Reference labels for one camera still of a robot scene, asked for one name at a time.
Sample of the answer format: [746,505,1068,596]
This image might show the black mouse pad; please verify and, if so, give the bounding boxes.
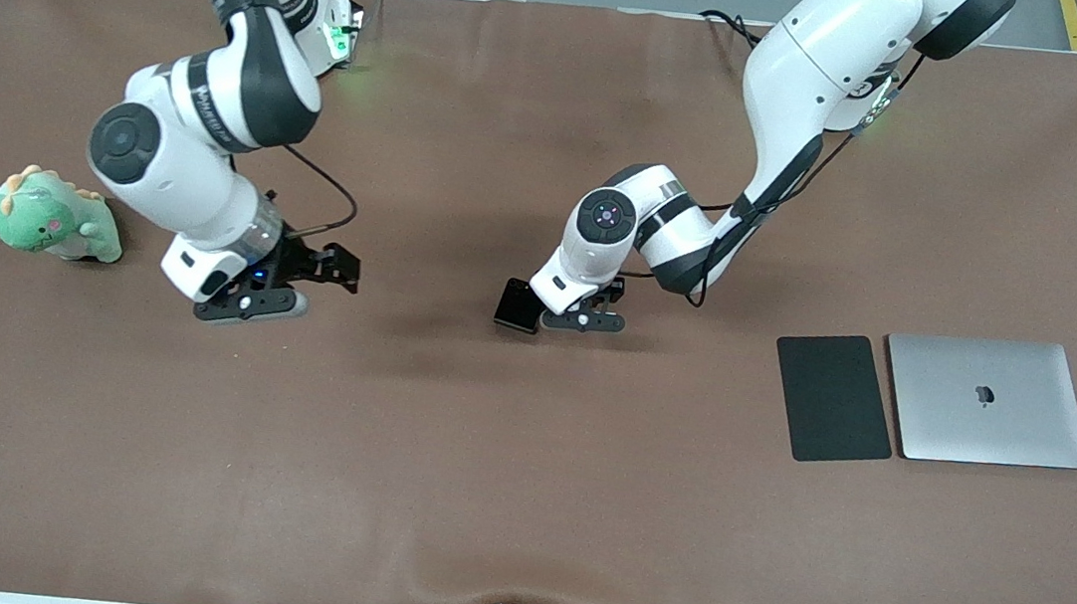
[764,327,905,472]

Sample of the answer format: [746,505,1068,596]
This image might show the black phone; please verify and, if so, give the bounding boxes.
[493,276,547,335]

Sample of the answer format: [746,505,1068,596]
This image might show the silver closed laptop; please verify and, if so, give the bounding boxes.
[875,325,1077,478]

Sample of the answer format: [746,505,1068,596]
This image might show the green dinosaur plush toy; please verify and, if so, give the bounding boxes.
[0,161,131,267]

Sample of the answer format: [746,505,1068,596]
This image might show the black left base cables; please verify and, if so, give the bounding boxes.
[696,7,765,48]

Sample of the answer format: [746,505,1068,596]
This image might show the brown table cover mat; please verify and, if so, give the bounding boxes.
[0,0,1077,604]

